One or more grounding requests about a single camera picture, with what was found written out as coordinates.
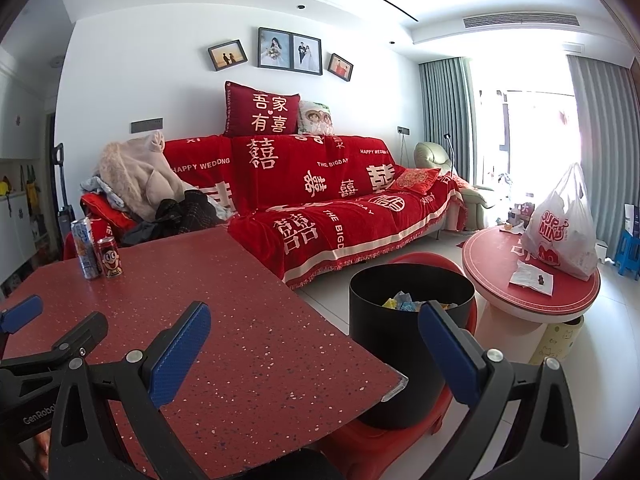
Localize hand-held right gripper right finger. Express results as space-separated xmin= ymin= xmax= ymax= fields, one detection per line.
xmin=418 ymin=301 xmax=581 ymax=480

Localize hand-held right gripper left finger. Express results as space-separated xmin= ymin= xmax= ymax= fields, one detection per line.
xmin=47 ymin=301 xmax=212 ymax=480

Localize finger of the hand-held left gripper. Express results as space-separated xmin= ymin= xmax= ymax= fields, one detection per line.
xmin=0 ymin=311 xmax=109 ymax=369
xmin=0 ymin=295 xmax=44 ymax=335

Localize black round bin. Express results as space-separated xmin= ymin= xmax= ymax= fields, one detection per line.
xmin=348 ymin=260 xmax=477 ymax=431

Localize pile of snack wrappers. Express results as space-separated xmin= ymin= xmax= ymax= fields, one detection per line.
xmin=382 ymin=290 xmax=458 ymax=313

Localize person's left hand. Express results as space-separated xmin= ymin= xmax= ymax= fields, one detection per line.
xmin=27 ymin=430 xmax=51 ymax=468

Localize red drink can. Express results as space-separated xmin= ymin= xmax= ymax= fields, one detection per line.
xmin=96 ymin=236 xmax=124 ymax=279

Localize tall printed drink can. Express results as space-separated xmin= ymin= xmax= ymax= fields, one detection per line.
xmin=70 ymin=217 xmax=103 ymax=281

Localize white cabinet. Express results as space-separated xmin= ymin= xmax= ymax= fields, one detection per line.
xmin=0 ymin=50 xmax=56 ymax=291

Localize round red coffee table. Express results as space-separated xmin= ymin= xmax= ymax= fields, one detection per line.
xmin=461 ymin=225 xmax=601 ymax=361

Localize upright vacuum cleaner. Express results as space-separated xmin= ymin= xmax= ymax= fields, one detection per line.
xmin=52 ymin=142 xmax=76 ymax=261

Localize red plastic stool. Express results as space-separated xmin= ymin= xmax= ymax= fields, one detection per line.
xmin=320 ymin=251 xmax=473 ymax=458

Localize white paper sheet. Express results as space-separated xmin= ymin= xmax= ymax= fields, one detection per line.
xmin=509 ymin=260 xmax=556 ymax=297

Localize pale yellow printed bin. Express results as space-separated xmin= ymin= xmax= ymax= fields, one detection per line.
xmin=529 ymin=314 xmax=585 ymax=366

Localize red pillow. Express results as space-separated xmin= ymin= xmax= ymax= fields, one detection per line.
xmin=80 ymin=192 xmax=138 ymax=233

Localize yellow black hanging bag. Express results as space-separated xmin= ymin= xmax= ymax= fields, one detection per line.
xmin=25 ymin=164 xmax=42 ymax=221

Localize dark plaid clothing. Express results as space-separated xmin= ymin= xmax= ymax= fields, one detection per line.
xmin=122 ymin=190 xmax=226 ymax=248

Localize dark door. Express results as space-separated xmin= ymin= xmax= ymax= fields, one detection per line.
xmin=44 ymin=110 xmax=66 ymax=256

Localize grey white clothes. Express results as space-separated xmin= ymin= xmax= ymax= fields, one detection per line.
xmin=80 ymin=175 xmax=126 ymax=211

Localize cluster of small table items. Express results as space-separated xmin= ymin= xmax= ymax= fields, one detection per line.
xmin=499 ymin=201 xmax=537 ymax=235

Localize beige fluffy coat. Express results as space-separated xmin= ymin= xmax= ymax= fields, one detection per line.
xmin=97 ymin=130 xmax=188 ymax=222

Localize white printed plastic bag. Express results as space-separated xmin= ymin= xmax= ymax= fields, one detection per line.
xmin=522 ymin=162 xmax=599 ymax=282

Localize small embroidered red cushion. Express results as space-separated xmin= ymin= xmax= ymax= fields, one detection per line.
xmin=385 ymin=167 xmax=443 ymax=196

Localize black floor lamp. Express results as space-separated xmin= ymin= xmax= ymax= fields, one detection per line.
xmin=443 ymin=132 xmax=458 ymax=181

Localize beige leather sofa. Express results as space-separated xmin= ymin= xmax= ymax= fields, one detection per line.
xmin=414 ymin=141 xmax=496 ymax=233

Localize blue plastic stool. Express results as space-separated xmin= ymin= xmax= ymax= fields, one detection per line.
xmin=616 ymin=232 xmax=640 ymax=279

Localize blue white box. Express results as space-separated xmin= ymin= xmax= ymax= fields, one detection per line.
xmin=622 ymin=202 xmax=640 ymax=237

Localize red covered sofa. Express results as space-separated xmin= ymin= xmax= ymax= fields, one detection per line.
xmin=162 ymin=132 xmax=468 ymax=290

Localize grey green curtain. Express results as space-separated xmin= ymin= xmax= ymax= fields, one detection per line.
xmin=417 ymin=57 xmax=476 ymax=183
xmin=567 ymin=55 xmax=640 ymax=261

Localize large red printed cushion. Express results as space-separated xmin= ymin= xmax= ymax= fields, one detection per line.
xmin=224 ymin=80 xmax=302 ymax=138

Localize cartoon printed cushion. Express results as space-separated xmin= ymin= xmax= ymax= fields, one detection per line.
xmin=297 ymin=100 xmax=336 ymax=136

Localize ceiling air vent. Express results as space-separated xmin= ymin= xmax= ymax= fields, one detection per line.
xmin=462 ymin=14 xmax=581 ymax=30

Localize sunset photo frame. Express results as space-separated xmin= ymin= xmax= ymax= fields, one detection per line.
xmin=208 ymin=39 xmax=248 ymax=72

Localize small red portrait frame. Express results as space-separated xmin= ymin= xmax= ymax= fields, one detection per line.
xmin=327 ymin=52 xmax=354 ymax=82

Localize bride portrait frame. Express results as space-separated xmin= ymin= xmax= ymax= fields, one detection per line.
xmin=257 ymin=27 xmax=293 ymax=69

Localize couple portrait frame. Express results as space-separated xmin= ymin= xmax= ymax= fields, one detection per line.
xmin=291 ymin=33 xmax=323 ymax=76

